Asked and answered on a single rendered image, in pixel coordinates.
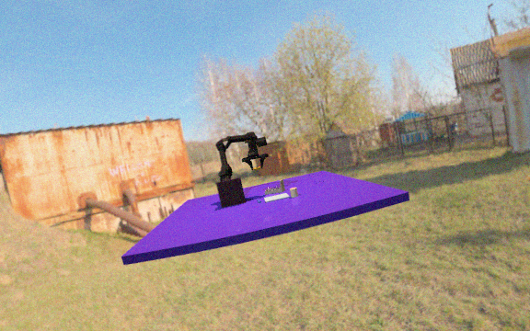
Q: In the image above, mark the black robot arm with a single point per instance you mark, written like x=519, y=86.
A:
x=250, y=138

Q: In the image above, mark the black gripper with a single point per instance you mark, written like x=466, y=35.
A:
x=262, y=157

